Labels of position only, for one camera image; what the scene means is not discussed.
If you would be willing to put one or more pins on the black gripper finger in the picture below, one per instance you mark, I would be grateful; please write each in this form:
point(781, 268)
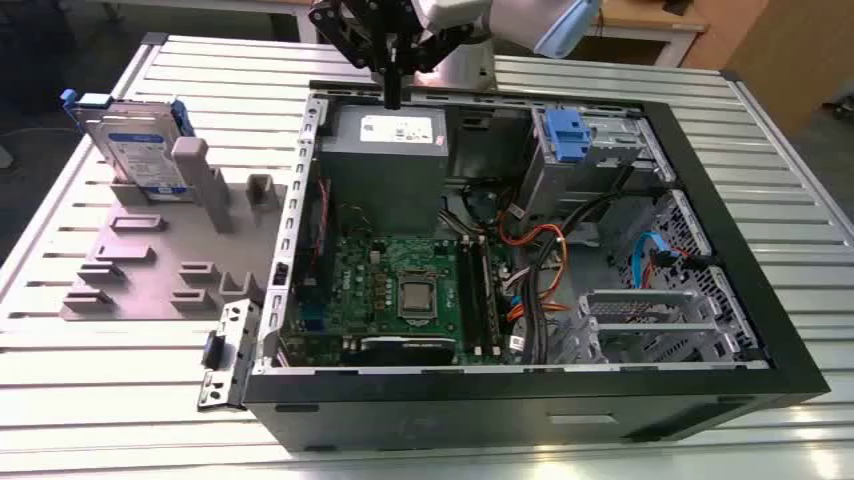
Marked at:
point(341, 35)
point(441, 47)

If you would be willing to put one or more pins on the hard disk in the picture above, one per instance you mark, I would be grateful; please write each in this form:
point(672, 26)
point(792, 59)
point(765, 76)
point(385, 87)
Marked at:
point(143, 150)

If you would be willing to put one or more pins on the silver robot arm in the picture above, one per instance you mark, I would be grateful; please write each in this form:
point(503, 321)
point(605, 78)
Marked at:
point(470, 70)

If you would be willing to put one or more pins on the metal disk bay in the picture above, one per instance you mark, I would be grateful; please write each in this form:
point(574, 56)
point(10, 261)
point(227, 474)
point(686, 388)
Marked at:
point(650, 327)

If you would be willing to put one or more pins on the blue drive cage latch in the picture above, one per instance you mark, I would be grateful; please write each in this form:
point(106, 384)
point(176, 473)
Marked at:
point(566, 135)

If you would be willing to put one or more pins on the grey power supply unit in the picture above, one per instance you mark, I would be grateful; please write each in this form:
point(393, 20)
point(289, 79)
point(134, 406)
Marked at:
point(381, 195)

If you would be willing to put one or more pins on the silver metal drive cage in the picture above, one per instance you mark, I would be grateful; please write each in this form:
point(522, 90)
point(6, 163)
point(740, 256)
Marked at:
point(554, 190)

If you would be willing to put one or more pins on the wooden desk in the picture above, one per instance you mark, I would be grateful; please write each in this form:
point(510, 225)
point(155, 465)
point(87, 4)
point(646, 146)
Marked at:
point(668, 20)

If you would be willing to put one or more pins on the green motherboard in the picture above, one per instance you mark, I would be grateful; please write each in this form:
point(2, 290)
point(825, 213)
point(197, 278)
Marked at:
point(363, 260)

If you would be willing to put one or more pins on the silver CPU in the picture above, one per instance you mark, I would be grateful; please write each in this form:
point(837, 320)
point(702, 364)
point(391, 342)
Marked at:
point(418, 296)

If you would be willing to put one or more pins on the black RAM slot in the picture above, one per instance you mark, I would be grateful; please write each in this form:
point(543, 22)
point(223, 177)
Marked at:
point(470, 300)
point(490, 300)

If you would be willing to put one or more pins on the grey plastic parts rack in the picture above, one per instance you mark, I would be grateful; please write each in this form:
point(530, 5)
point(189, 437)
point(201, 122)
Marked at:
point(167, 260)

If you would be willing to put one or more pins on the brown wooden cabinet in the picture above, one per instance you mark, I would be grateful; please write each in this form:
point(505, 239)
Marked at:
point(801, 50)

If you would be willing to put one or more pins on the black graphics card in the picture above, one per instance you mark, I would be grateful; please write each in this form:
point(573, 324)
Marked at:
point(401, 350)

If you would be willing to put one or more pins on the black open PC case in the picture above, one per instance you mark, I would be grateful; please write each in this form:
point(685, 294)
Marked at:
point(467, 415)

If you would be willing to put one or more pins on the white frame table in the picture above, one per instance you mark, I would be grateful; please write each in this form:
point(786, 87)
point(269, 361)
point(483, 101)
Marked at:
point(307, 27)

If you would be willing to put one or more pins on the blue black bracket latch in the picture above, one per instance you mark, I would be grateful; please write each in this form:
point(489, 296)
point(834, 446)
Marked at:
point(214, 350)

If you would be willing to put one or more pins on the metal expansion slot bracket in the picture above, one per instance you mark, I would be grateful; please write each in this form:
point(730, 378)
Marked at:
point(217, 392)

